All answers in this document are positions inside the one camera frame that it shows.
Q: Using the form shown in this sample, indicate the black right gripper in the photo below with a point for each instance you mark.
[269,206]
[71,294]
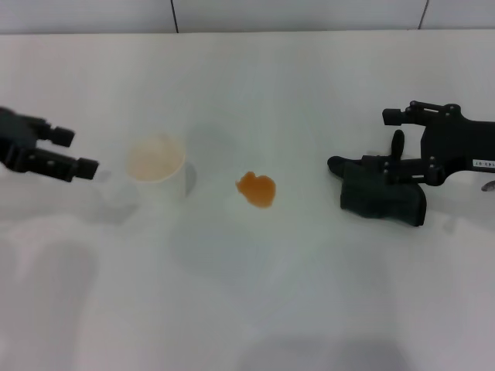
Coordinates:
[464,147]

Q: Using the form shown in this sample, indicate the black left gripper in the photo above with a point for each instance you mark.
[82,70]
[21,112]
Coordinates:
[17,139]

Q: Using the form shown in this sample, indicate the dark blue rag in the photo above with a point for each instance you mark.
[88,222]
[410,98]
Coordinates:
[375,201]

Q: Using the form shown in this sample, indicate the white paper cup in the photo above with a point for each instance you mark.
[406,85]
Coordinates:
[158,170]

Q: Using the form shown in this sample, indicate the brown water stain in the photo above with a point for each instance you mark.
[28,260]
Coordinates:
[259,189]

